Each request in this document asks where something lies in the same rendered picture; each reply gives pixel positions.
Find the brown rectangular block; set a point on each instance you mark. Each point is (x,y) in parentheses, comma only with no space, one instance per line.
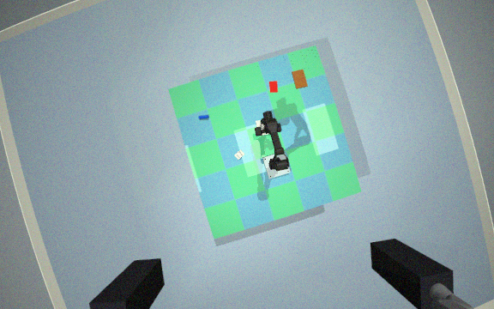
(299,78)

